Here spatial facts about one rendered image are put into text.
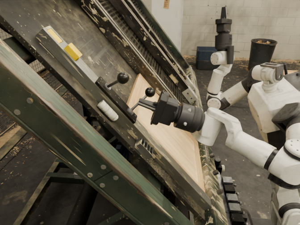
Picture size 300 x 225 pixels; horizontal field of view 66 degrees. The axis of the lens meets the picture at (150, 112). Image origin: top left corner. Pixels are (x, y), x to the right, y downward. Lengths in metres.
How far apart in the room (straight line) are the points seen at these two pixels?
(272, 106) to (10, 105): 0.92
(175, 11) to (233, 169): 3.17
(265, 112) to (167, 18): 3.93
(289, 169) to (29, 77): 0.69
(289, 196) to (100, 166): 1.16
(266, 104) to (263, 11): 5.41
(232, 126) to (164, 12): 4.19
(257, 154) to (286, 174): 0.09
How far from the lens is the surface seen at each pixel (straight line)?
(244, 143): 0.75
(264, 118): 1.11
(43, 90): 0.60
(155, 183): 0.94
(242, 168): 2.77
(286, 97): 1.11
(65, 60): 0.81
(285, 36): 6.69
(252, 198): 2.50
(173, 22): 4.83
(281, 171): 0.74
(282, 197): 1.56
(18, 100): 0.62
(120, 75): 0.72
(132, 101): 0.99
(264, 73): 1.11
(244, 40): 6.46
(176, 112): 0.76
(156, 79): 1.28
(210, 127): 0.79
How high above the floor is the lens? 1.77
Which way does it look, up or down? 30 degrees down
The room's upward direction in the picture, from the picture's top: straight up
